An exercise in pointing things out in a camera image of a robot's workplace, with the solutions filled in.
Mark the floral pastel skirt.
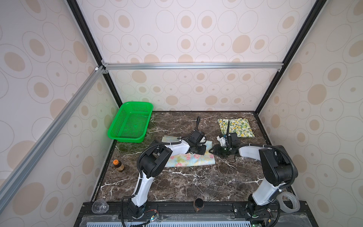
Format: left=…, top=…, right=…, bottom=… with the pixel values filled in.
left=162, top=136, right=216, bottom=167

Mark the lemon print green skirt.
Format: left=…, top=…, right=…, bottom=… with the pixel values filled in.
left=217, top=118, right=255, bottom=138

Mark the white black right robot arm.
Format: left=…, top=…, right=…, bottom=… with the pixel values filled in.
left=209, top=122, right=298, bottom=217

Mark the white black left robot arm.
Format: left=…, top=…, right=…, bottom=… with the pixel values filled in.
left=123, top=116, right=206, bottom=218

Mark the brown cylindrical knob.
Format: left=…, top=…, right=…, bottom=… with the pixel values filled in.
left=193, top=198, right=204, bottom=212

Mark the green plastic basket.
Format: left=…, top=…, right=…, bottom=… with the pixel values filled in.
left=107, top=102, right=154, bottom=143

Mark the clear plastic cup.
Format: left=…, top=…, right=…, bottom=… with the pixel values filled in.
left=91, top=199, right=109, bottom=214

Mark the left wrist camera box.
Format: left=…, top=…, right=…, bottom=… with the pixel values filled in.
left=187, top=130, right=206, bottom=145

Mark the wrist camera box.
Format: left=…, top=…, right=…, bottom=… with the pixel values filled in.
left=187, top=130, right=206, bottom=145
left=217, top=132, right=241, bottom=147

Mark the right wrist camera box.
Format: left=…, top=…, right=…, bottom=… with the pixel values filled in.
left=217, top=132, right=241, bottom=147

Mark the silver aluminium rail back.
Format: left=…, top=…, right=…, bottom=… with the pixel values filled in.
left=104, top=61, right=284, bottom=71

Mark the silver aluminium rail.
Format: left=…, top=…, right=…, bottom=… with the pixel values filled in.
left=1, top=65, right=105, bottom=212
left=104, top=61, right=284, bottom=71

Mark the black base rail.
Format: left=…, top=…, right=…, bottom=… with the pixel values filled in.
left=75, top=201, right=318, bottom=227

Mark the silver aluminium rail left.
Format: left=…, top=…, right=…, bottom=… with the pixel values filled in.
left=1, top=65, right=105, bottom=212

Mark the black corner frame post right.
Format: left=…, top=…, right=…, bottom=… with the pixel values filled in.
left=254, top=0, right=328, bottom=116

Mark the black corner frame post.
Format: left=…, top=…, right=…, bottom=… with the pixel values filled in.
left=66, top=0, right=123, bottom=107
left=254, top=0, right=328, bottom=116

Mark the black corner frame post left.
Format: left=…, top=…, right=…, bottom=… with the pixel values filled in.
left=66, top=0, right=123, bottom=107

